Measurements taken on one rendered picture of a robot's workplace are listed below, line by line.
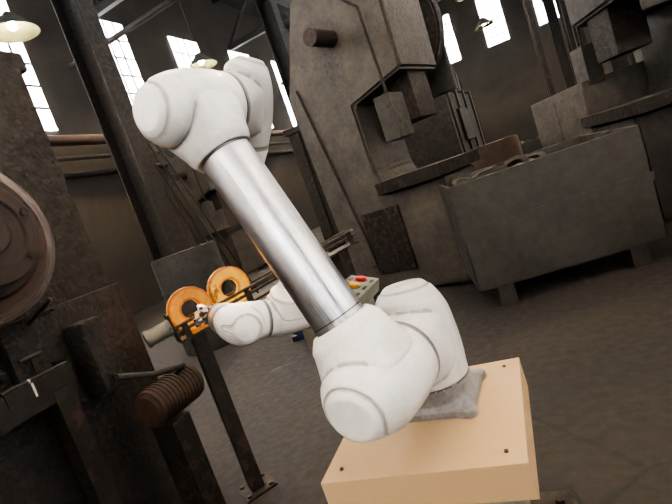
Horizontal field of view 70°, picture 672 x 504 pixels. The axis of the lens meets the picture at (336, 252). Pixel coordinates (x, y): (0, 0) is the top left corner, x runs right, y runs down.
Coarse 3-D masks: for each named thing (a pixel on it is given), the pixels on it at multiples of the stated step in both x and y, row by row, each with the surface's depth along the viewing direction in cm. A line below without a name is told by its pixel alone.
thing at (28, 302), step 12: (0, 180) 137; (24, 192) 142; (36, 204) 145; (48, 228) 146; (48, 240) 145; (48, 252) 144; (48, 264) 143; (48, 276) 142; (36, 288) 138; (24, 300) 134; (36, 300) 137; (0, 312) 128; (12, 312) 131; (24, 312) 134; (0, 324) 127
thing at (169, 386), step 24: (168, 384) 153; (192, 384) 159; (144, 408) 148; (168, 408) 148; (168, 432) 151; (192, 432) 156; (168, 456) 154; (192, 456) 153; (192, 480) 153; (216, 480) 160
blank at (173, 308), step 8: (184, 288) 164; (192, 288) 166; (200, 288) 167; (176, 296) 163; (184, 296) 164; (192, 296) 165; (200, 296) 167; (208, 296) 168; (168, 304) 161; (176, 304) 163; (208, 304) 168; (168, 312) 161; (176, 312) 162; (176, 320) 162; (184, 320) 164; (192, 320) 165; (192, 328) 165; (200, 328) 166
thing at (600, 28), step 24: (576, 0) 337; (600, 0) 311; (624, 0) 304; (648, 0) 272; (576, 24) 352; (600, 24) 326; (624, 24) 315; (648, 24) 338; (600, 48) 336; (624, 48) 317; (648, 48) 346; (576, 72) 377; (600, 72) 361; (648, 72) 355; (648, 96) 318; (600, 120) 345; (624, 120) 323; (648, 120) 308; (648, 144) 310
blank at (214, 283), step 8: (216, 272) 170; (224, 272) 172; (232, 272) 173; (240, 272) 175; (208, 280) 171; (216, 280) 170; (224, 280) 172; (240, 280) 174; (248, 280) 176; (208, 288) 169; (216, 288) 170; (240, 288) 174; (216, 296) 170; (224, 296) 171
